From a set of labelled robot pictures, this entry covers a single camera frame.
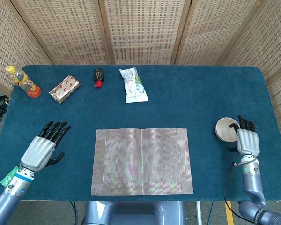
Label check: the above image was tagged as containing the brown woven placemat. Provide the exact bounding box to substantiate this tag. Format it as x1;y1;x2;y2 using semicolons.
91;127;194;196

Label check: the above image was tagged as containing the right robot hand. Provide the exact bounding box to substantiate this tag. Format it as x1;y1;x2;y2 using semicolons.
229;115;260;157

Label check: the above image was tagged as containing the white table leg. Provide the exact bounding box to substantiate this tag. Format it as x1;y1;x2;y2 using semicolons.
195;201;203;225

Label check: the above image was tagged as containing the white bowl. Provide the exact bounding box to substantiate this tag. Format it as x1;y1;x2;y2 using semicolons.
215;117;239;143

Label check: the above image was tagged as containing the yellow-capped orange drink bottle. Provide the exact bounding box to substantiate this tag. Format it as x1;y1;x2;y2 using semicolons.
6;65;42;99

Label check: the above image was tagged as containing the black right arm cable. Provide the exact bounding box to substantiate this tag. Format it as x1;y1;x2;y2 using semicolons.
224;163;240;217

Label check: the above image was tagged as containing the blue cable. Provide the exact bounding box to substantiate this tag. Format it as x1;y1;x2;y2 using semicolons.
70;201;78;225
207;201;215;225

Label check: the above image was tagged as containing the black bottle red cap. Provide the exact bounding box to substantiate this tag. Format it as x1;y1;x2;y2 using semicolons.
93;68;104;90

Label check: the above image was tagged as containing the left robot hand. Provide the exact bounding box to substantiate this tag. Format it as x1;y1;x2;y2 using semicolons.
20;120;72;173

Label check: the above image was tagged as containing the black cables and gear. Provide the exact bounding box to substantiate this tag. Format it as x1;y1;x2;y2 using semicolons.
0;95;10;126

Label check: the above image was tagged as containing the woven bamboo folding screen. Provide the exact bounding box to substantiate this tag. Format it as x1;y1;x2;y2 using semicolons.
0;0;281;150

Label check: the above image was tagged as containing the blue felt table cover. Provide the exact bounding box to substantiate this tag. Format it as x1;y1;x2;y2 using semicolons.
0;65;281;202

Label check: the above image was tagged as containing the gold snack pack red print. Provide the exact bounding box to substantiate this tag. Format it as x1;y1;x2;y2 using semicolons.
48;75;81;105

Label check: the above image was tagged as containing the white crinkled snack bag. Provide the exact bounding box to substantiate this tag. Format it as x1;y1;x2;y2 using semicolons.
119;67;149;104

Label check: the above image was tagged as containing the green tea sachet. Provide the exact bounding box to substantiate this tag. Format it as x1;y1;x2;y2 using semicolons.
0;166;21;187

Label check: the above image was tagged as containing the grey-blue robot torso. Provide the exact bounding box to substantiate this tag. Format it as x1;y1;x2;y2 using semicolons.
81;201;185;225

